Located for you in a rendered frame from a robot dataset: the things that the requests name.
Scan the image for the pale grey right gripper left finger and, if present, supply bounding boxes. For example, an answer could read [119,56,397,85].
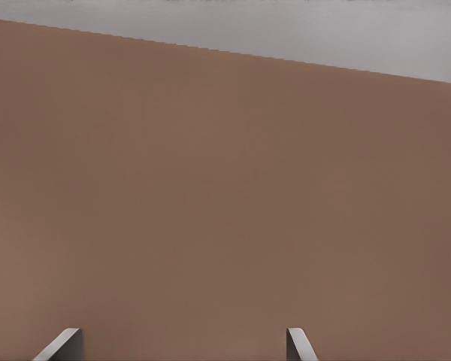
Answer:
[31,327,84,361]

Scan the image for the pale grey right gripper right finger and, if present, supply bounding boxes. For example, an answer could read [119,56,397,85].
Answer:
[286,327,319,361]

